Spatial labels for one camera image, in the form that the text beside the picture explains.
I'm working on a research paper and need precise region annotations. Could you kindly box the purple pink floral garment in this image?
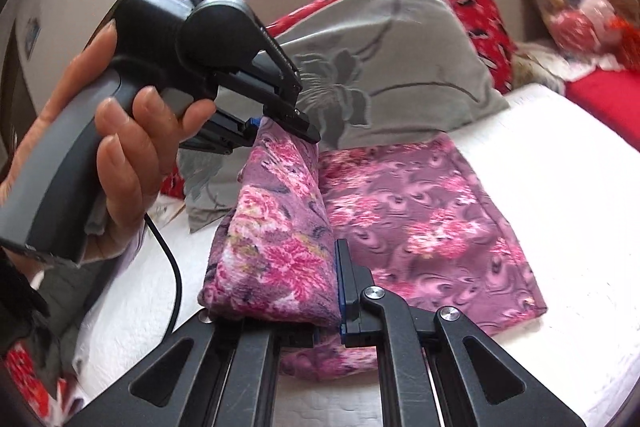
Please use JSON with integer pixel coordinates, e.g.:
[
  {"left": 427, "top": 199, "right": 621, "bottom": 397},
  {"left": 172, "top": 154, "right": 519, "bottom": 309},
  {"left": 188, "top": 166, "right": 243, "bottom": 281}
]
[{"left": 198, "top": 121, "right": 547, "bottom": 381}]

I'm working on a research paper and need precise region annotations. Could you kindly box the person's left hand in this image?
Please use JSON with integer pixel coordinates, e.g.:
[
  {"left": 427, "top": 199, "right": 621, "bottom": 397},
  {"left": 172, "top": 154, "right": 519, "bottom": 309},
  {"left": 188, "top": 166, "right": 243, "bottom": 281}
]
[{"left": 0, "top": 18, "right": 217, "bottom": 263}]

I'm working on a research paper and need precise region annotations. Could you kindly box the grey floral pillow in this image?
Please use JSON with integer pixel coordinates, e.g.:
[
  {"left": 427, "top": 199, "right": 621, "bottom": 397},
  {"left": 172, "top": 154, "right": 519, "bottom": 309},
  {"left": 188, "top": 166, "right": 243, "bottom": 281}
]
[{"left": 177, "top": 0, "right": 511, "bottom": 234}]

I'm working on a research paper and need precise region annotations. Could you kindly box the white quilted bed cover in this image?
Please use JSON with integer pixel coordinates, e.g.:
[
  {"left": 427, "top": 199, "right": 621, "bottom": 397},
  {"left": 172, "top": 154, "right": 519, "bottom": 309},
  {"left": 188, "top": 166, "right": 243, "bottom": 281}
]
[{"left": 78, "top": 84, "right": 639, "bottom": 426}]

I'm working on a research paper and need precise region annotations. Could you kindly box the red blanket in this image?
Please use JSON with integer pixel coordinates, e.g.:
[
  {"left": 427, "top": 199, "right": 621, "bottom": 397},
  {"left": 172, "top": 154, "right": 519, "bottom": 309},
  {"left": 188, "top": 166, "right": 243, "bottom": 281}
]
[{"left": 565, "top": 68, "right": 640, "bottom": 150}]

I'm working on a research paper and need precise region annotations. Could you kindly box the black cable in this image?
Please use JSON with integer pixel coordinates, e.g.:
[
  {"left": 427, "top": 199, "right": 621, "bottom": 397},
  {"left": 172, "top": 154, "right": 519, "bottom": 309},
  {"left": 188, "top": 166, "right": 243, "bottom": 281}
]
[{"left": 143, "top": 211, "right": 184, "bottom": 341}]

